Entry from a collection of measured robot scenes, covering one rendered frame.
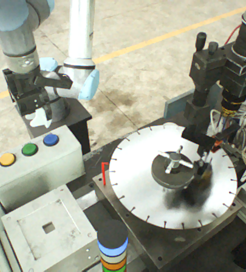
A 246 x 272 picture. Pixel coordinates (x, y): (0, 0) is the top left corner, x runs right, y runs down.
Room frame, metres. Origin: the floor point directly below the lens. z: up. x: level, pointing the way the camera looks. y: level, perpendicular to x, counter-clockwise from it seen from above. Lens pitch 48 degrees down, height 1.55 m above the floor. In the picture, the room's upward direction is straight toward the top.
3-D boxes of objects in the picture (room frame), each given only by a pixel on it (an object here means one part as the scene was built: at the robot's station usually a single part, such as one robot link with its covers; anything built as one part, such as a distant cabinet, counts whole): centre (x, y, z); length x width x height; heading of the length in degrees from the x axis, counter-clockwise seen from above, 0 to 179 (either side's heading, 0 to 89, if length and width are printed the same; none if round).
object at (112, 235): (0.17, 0.01, 1.14); 0.05 x 0.04 x 0.03; 34
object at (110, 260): (0.17, 0.01, 1.11); 0.05 x 0.04 x 0.03; 34
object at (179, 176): (0.44, -0.13, 0.96); 0.11 x 0.11 x 0.03
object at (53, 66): (0.90, 0.29, 0.91); 0.13 x 0.12 x 0.14; 77
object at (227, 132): (0.55, -0.29, 0.95); 0.10 x 0.03 x 0.07; 124
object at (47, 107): (0.57, 0.21, 1.05); 0.05 x 0.02 x 0.09; 34
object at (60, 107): (0.90, 0.30, 0.80); 0.15 x 0.15 x 0.10
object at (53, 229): (0.30, 0.18, 0.82); 0.18 x 0.18 x 0.15; 34
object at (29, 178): (0.54, 0.27, 0.82); 0.28 x 0.11 x 0.15; 124
